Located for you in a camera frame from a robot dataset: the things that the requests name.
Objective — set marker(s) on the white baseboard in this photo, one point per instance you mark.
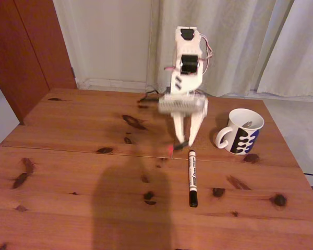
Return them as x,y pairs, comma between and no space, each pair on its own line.
112,82

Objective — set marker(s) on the green mechanical pencil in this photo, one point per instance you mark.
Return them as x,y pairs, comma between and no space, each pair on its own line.
248,124

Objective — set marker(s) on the white curtain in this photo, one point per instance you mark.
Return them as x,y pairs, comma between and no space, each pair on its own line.
302,52
250,31

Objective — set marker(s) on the white marker black cap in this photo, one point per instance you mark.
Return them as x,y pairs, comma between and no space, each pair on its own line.
192,177

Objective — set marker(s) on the pale grey panel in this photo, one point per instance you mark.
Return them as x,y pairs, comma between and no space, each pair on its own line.
0,117

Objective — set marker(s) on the brown wooden cabinet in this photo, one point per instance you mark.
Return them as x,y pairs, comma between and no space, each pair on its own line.
21,52

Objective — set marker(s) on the white mug black blue pattern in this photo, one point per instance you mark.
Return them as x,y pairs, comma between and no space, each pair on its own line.
250,140

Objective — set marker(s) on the black pen red ends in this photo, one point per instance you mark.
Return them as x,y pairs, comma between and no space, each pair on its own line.
180,145

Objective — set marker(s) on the silver camera box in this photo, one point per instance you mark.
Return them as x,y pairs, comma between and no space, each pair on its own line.
180,105

